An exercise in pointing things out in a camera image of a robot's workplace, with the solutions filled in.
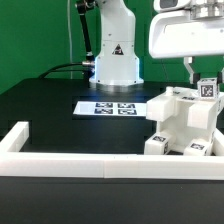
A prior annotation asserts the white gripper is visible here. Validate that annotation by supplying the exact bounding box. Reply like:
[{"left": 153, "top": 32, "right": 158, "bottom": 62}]
[{"left": 149, "top": 0, "right": 224, "bottom": 84}]

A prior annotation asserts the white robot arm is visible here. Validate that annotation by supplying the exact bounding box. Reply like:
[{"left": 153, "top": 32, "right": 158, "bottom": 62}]
[{"left": 76, "top": 0, "right": 224, "bottom": 88}]

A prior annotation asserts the white U-shaped fence frame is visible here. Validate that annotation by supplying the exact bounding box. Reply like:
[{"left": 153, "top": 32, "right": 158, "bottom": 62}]
[{"left": 0, "top": 121, "right": 224, "bottom": 180}]

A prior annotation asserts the white tagged cube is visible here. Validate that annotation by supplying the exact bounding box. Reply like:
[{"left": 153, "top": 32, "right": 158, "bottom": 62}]
[{"left": 197, "top": 78, "right": 219, "bottom": 99}]

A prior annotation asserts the white chair seat block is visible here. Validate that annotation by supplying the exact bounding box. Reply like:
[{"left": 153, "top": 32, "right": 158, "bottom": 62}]
[{"left": 154, "top": 99, "right": 218, "bottom": 155}]

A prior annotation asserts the thin white cable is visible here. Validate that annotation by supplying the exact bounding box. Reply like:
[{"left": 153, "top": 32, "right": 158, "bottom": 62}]
[{"left": 66, "top": 0, "right": 74, "bottom": 80}]

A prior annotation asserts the small white chair part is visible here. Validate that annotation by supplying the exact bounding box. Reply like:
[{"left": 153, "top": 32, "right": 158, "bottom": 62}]
[{"left": 144, "top": 131, "right": 176, "bottom": 155}]

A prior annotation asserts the white chair back frame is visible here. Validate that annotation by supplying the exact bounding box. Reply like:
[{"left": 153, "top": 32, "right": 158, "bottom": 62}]
[{"left": 146, "top": 86, "right": 224, "bottom": 130}]

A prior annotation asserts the black cable hose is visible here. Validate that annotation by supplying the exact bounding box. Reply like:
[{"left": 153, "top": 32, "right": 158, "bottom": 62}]
[{"left": 38, "top": 0, "right": 98, "bottom": 80}]

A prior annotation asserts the white marker base sheet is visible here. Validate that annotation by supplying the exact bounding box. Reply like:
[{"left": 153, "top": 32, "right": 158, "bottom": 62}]
[{"left": 73, "top": 101, "right": 146, "bottom": 117}]

